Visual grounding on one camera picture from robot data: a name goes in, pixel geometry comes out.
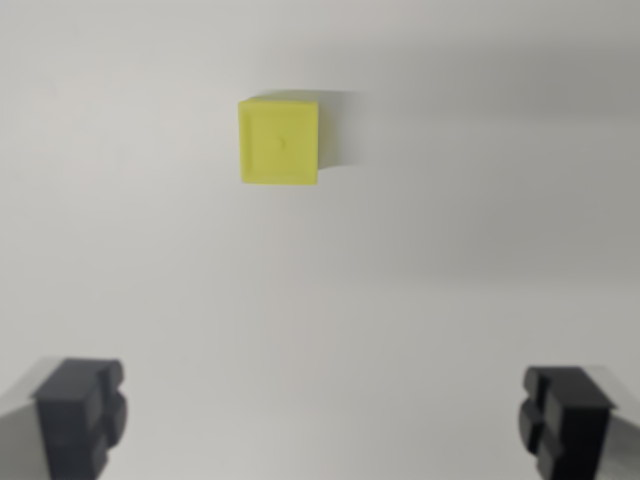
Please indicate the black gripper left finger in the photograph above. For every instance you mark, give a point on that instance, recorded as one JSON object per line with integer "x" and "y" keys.
{"x": 70, "y": 420}

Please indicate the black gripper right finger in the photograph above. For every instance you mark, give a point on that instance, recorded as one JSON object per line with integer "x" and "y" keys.
{"x": 575, "y": 425}

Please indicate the yellow cube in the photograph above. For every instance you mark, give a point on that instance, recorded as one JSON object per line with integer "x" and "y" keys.
{"x": 277, "y": 142}

